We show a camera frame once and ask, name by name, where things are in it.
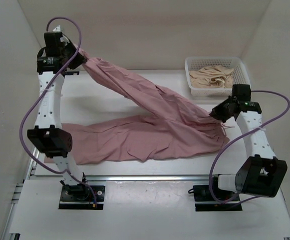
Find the pink trousers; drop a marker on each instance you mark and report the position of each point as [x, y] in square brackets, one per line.
[173, 127]

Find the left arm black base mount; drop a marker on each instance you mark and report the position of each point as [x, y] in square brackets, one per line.
[79, 197]

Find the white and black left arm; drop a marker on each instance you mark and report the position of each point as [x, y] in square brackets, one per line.
[48, 135]

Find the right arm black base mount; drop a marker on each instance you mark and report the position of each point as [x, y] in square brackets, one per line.
[204, 201]

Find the white perforated plastic basket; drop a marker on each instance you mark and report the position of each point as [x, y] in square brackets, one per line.
[240, 75]

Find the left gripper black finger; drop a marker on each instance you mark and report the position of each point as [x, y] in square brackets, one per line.
[77, 61]
[69, 48]

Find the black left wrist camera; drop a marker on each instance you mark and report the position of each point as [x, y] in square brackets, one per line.
[53, 42]

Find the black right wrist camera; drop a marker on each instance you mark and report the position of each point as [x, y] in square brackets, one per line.
[242, 92]

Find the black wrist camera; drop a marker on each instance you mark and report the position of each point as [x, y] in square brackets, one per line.
[242, 92]
[53, 42]

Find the beige trousers in basket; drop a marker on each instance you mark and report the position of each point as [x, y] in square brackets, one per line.
[212, 77]

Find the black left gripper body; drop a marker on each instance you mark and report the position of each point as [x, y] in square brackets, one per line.
[67, 59]

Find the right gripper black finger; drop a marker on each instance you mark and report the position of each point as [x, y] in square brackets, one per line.
[223, 114]
[227, 106]

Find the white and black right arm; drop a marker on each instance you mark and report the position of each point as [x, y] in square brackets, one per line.
[262, 173]

